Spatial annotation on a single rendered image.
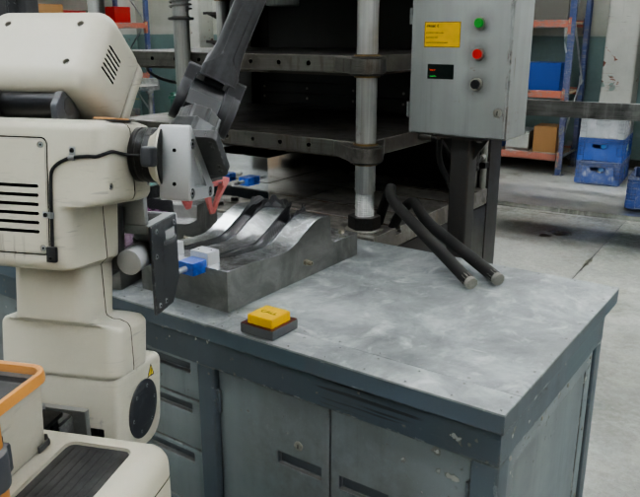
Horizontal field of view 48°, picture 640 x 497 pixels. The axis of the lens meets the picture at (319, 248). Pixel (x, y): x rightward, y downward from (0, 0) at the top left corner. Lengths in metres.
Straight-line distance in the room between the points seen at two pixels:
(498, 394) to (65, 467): 0.66
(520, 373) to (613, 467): 1.37
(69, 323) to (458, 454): 0.68
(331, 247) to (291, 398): 0.47
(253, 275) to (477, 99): 0.86
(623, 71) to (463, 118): 5.65
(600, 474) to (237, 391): 1.39
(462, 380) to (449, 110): 1.04
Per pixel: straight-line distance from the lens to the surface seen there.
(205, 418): 1.65
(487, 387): 1.24
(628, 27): 7.68
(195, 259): 1.53
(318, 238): 1.73
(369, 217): 2.15
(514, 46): 2.06
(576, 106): 4.83
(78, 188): 1.10
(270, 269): 1.60
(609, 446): 2.75
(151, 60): 2.75
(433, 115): 2.13
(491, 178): 2.87
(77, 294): 1.21
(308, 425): 1.47
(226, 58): 1.23
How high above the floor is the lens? 1.36
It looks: 17 degrees down
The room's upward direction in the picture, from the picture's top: straight up
